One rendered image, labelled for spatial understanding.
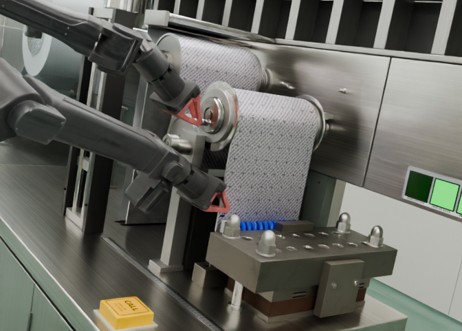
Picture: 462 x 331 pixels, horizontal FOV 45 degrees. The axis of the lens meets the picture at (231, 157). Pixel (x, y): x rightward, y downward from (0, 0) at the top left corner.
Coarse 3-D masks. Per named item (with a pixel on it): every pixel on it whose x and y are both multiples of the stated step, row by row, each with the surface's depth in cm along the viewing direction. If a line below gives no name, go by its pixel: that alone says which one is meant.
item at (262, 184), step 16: (240, 160) 117; (256, 160) 119; (272, 160) 122; (288, 160) 125; (304, 160) 128; (224, 176) 116; (240, 176) 118; (256, 176) 120; (272, 176) 123; (288, 176) 126; (304, 176) 129; (240, 192) 119; (256, 192) 121; (272, 192) 124; (288, 192) 127; (240, 208) 120; (256, 208) 123; (272, 208) 125; (288, 208) 128
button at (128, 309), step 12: (108, 300) 97; (120, 300) 98; (132, 300) 99; (108, 312) 94; (120, 312) 94; (132, 312) 94; (144, 312) 95; (120, 324) 92; (132, 324) 94; (144, 324) 95
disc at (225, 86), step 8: (208, 88) 121; (224, 88) 116; (232, 88) 114; (232, 96) 114; (232, 104) 114; (232, 120) 113; (232, 128) 113; (232, 136) 113; (208, 144) 120; (216, 144) 118; (224, 144) 115
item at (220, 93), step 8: (216, 88) 117; (208, 96) 119; (216, 96) 117; (224, 96) 115; (200, 104) 121; (224, 104) 115; (224, 112) 114; (232, 112) 114; (224, 120) 114; (200, 128) 121; (224, 128) 114; (208, 136) 118; (216, 136) 116; (224, 136) 115
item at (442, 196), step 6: (438, 180) 112; (438, 186) 112; (444, 186) 111; (450, 186) 110; (456, 186) 109; (438, 192) 112; (444, 192) 111; (450, 192) 110; (456, 192) 109; (432, 198) 113; (438, 198) 112; (444, 198) 111; (450, 198) 110; (438, 204) 112; (444, 204) 111; (450, 204) 110
